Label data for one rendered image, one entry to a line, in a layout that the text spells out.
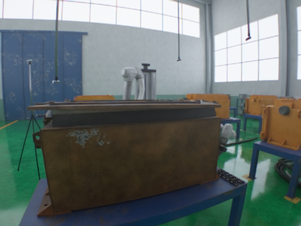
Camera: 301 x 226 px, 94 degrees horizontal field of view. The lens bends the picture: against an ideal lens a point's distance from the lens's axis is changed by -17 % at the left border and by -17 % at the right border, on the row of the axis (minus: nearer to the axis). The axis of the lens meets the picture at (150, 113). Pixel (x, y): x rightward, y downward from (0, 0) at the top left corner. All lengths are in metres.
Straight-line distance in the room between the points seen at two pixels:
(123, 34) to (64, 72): 4.21
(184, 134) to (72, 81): 9.25
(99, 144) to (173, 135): 0.53
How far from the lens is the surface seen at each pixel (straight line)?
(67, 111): 1.13
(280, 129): 3.16
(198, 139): 1.39
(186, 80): 12.49
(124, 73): 2.09
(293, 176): 2.90
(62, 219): 1.30
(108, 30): 10.99
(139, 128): 1.13
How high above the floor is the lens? 1.45
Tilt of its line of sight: 7 degrees down
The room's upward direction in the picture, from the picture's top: straight up
